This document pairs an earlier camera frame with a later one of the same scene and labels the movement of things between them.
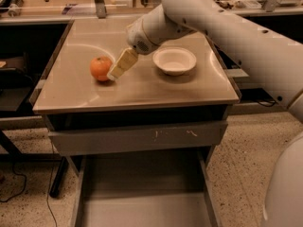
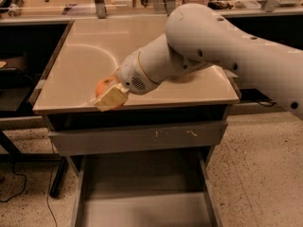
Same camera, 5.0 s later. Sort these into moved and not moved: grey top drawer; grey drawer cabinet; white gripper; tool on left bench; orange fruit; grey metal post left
Moved: white gripper; orange fruit
Not moved: grey metal post left; grey drawer cabinet; grey top drawer; tool on left bench
